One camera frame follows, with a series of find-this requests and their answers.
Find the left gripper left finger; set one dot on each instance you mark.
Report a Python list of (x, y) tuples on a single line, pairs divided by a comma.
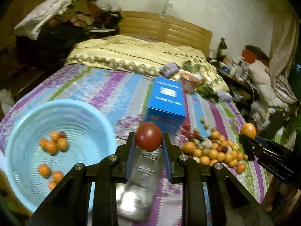
[(131, 149)]

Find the striped floral bed sheet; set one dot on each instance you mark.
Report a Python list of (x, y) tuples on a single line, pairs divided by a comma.
[(122, 98)]

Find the small purple tin box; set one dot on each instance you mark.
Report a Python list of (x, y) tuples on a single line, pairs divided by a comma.
[(169, 70)]

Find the light blue plastic basket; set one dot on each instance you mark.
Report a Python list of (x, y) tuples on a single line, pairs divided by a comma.
[(56, 135)]

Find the green leafy vegetables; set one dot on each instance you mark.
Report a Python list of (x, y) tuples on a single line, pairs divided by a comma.
[(194, 80)]

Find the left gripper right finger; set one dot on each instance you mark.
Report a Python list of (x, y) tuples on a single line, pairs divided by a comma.
[(166, 145)]

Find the white cloth on pile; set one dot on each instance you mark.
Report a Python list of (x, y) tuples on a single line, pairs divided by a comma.
[(31, 25)]

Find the wooden headboard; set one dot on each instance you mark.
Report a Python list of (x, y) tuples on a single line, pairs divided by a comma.
[(165, 28)]

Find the blue cardboard box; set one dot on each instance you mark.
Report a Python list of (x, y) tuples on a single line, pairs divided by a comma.
[(165, 106)]

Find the cream patterned quilt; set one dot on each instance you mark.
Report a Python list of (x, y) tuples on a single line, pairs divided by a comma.
[(130, 54)]

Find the pink curtain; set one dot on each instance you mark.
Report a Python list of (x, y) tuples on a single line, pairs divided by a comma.
[(283, 49)]

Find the cluttered bedside table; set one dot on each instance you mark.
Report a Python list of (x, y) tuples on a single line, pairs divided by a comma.
[(238, 68)]

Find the small orange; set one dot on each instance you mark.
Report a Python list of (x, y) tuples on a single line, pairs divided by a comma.
[(249, 130)]

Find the dark red apple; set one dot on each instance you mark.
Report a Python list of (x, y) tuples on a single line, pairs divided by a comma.
[(148, 137)]

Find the large orange in pile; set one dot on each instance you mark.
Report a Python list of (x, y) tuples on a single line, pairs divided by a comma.
[(188, 148)]

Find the clear plastic container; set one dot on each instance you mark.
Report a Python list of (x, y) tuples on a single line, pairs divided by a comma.
[(135, 198)]

